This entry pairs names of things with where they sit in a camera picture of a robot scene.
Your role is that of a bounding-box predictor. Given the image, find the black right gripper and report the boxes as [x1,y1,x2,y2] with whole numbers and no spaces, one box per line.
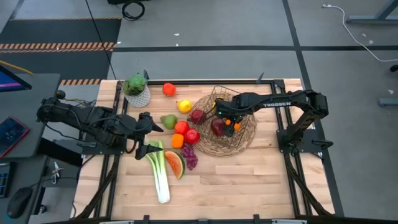
[213,96,247,138]

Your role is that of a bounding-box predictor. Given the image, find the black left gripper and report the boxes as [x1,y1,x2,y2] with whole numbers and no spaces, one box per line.
[134,111,165,161]

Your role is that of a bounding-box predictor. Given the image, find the small orange mandarin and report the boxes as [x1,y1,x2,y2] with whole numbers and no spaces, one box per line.
[225,119,242,132]

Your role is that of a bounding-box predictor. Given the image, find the dark red apple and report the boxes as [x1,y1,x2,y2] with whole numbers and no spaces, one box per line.
[190,109,206,125]
[210,118,226,137]

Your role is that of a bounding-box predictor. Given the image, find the green pear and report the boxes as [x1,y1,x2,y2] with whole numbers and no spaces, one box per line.
[160,114,178,131]

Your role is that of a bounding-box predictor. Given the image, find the large orange fruit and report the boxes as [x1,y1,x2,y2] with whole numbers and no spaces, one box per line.
[171,133,185,149]

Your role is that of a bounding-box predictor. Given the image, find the red-orange apple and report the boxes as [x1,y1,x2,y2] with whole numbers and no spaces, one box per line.
[174,120,190,136]

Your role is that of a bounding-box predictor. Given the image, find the yellow pear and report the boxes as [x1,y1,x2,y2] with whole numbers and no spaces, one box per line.
[176,98,193,114]

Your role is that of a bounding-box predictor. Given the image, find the red-orange tomato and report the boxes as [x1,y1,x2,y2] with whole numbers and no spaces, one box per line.
[162,82,177,97]

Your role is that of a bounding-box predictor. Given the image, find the round woven placemat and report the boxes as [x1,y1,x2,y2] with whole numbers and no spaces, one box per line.
[187,92,258,159]

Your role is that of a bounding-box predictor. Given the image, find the watermelon slice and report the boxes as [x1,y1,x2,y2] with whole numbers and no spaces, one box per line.
[164,151,187,180]

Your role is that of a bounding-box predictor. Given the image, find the purple grape bunch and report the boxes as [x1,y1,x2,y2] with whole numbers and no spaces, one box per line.
[180,142,199,171]

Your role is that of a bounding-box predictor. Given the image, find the pale green leek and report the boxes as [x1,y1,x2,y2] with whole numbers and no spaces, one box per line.
[145,139,171,204]

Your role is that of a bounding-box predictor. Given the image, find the plant in patterned pot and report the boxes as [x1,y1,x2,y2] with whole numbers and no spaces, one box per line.
[122,73,152,109]

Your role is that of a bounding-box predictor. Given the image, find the silver keys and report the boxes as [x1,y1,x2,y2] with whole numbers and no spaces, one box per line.
[50,161,65,185]

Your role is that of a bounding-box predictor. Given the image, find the grey desk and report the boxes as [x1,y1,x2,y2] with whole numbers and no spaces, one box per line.
[0,73,62,160]

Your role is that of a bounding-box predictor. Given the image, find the grey side table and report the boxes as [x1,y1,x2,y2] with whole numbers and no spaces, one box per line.
[0,154,47,224]

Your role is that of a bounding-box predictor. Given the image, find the red-edged tablet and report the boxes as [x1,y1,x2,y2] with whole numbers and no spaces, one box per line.
[0,116,31,159]

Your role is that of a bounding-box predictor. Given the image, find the black computer mouse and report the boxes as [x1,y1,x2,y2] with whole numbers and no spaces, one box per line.
[6,187,34,220]

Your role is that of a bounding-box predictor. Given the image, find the hazard-striped black floor mat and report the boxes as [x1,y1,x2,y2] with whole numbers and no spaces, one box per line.
[0,17,123,87]

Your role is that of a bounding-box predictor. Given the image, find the monitor with blue screen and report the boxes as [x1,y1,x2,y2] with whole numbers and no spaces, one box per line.
[0,64,33,93]

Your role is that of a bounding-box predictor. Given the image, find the black keyboard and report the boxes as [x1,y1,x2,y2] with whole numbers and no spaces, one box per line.
[0,170,14,199]

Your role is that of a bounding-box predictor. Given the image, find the grey metal foot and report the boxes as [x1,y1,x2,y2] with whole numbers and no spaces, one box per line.
[378,97,398,108]

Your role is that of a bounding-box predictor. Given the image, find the grey metal desk leg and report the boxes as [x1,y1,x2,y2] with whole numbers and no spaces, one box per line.
[345,0,398,25]

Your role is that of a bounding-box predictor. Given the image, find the wire basket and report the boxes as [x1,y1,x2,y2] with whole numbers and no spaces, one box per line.
[191,85,256,149]

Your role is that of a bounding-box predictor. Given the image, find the black metal table frame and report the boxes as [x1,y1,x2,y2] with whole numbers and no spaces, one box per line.
[73,72,336,224]

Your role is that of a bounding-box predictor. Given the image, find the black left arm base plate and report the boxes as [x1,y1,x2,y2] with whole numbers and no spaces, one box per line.
[53,129,127,156]

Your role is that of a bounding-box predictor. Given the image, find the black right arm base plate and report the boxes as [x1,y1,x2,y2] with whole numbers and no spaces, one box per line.
[276,128,334,154]

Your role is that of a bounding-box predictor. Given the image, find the long black cable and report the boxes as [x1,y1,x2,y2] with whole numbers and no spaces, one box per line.
[84,0,118,81]

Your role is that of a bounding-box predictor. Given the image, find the coiled black cable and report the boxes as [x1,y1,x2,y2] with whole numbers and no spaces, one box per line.
[121,0,146,22]

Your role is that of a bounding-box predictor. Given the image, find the white floor cable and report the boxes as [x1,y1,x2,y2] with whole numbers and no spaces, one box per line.
[322,2,398,63]

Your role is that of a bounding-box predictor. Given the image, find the yellow cable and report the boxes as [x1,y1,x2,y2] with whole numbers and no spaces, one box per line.
[0,60,34,76]

